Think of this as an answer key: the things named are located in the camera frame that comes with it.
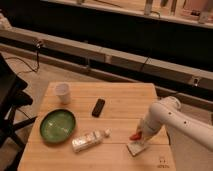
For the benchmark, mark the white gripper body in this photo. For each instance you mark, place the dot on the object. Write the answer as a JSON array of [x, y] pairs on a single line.
[[145, 132]]

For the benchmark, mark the red pepper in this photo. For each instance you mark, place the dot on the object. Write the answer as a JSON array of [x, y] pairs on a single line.
[[136, 136]]

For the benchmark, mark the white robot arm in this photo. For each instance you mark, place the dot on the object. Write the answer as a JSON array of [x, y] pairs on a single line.
[[167, 112]]

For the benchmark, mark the white sponge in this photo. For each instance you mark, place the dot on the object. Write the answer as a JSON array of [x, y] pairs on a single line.
[[136, 147]]

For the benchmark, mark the black rectangular remote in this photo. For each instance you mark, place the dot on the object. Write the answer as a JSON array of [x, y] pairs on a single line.
[[98, 108]]

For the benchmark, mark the wooden table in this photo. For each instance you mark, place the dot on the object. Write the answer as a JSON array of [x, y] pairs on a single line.
[[125, 104]]

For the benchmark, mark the green bowl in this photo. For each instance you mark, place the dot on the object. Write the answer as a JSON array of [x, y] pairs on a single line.
[[57, 126]]

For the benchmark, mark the white paper cup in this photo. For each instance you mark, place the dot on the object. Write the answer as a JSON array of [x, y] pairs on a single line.
[[62, 91]]

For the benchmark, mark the black office chair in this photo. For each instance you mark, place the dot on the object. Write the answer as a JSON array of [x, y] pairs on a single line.
[[12, 97]]

